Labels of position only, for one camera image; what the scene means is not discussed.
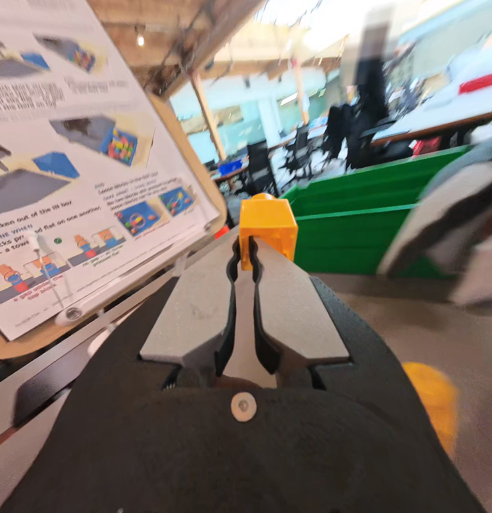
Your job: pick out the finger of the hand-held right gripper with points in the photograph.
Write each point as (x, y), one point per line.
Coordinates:
(482, 276)
(454, 200)

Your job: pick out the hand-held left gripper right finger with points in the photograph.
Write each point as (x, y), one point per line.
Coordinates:
(298, 321)

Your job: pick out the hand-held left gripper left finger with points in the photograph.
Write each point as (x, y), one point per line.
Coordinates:
(190, 321)

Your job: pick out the yellow mega block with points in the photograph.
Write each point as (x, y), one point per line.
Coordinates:
(430, 405)
(268, 228)

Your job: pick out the green plastic bin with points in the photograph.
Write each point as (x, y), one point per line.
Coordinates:
(342, 240)

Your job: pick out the wooden document stand white base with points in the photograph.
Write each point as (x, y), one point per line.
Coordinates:
(199, 180)

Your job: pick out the black office chair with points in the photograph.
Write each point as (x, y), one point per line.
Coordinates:
(262, 168)

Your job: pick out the laminated instruction sheet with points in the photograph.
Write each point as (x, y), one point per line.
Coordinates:
(70, 160)

